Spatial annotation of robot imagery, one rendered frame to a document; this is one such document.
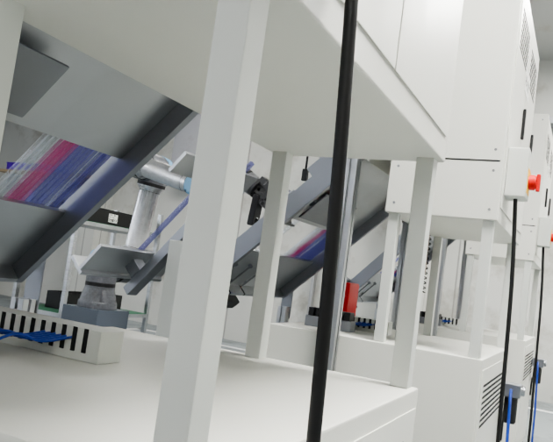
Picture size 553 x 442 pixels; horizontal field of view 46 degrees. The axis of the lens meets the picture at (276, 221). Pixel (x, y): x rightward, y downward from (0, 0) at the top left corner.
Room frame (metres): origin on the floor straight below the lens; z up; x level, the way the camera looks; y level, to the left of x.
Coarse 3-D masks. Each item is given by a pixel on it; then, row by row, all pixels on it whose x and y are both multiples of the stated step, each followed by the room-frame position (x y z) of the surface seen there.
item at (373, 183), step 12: (372, 168) 2.17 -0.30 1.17; (360, 180) 2.20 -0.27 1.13; (372, 180) 2.26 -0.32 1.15; (384, 180) 2.33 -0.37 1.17; (324, 192) 2.12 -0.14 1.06; (360, 192) 2.30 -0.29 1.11; (372, 192) 2.37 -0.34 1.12; (384, 192) 2.45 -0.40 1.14; (312, 204) 2.06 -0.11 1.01; (324, 204) 2.10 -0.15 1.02; (360, 204) 2.42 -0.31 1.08; (372, 204) 2.49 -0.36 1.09; (384, 204) 2.58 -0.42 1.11; (300, 216) 2.08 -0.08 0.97; (312, 216) 2.14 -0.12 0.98; (324, 216) 2.19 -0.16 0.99; (360, 216) 2.53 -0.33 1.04; (372, 216) 2.62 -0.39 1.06; (324, 228) 2.42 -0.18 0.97
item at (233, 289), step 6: (234, 288) 2.41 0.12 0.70; (240, 288) 2.45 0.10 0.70; (246, 288) 2.49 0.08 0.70; (252, 288) 2.54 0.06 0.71; (228, 294) 2.36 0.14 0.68; (234, 294) 2.38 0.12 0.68; (240, 294) 2.42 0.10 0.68; (246, 294) 2.46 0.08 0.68; (252, 294) 2.50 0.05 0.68; (276, 294) 2.72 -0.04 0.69; (282, 294) 2.77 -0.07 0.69
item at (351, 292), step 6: (348, 282) 2.99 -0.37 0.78; (348, 288) 2.98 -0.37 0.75; (354, 288) 3.04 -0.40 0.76; (348, 294) 2.98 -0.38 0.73; (354, 294) 3.05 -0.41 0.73; (348, 300) 2.99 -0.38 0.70; (354, 300) 3.06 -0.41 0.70; (348, 306) 3.00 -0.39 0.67; (354, 306) 3.07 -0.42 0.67; (354, 312) 3.08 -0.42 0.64
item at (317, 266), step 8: (384, 208) 2.60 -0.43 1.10; (376, 216) 2.61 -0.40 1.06; (384, 216) 2.60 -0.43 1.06; (368, 224) 2.62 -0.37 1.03; (376, 224) 2.61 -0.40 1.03; (360, 232) 2.64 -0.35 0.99; (368, 232) 2.64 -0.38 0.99; (352, 240) 2.65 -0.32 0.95; (320, 256) 2.71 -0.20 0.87; (312, 264) 2.72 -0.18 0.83; (320, 264) 2.71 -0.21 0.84; (304, 272) 2.74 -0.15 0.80; (312, 272) 2.72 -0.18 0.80; (296, 280) 2.75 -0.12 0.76; (304, 280) 2.73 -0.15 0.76; (288, 288) 2.76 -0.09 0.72; (296, 288) 2.76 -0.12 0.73
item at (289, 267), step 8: (248, 256) 2.25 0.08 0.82; (256, 256) 2.29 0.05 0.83; (280, 256) 2.43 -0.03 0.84; (288, 256) 2.50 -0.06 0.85; (240, 264) 2.27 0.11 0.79; (248, 264) 2.32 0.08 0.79; (256, 264) 2.36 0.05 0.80; (280, 264) 2.51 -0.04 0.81; (288, 264) 2.56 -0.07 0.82; (296, 264) 2.62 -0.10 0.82; (304, 264) 2.67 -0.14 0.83; (232, 272) 2.29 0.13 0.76; (240, 272) 2.34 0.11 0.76; (248, 272) 2.39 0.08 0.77; (280, 272) 2.59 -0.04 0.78; (288, 272) 2.65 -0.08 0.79; (296, 272) 2.71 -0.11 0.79; (240, 280) 2.41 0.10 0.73; (280, 280) 2.68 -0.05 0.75; (288, 280) 2.74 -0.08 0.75; (280, 288) 2.78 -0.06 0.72
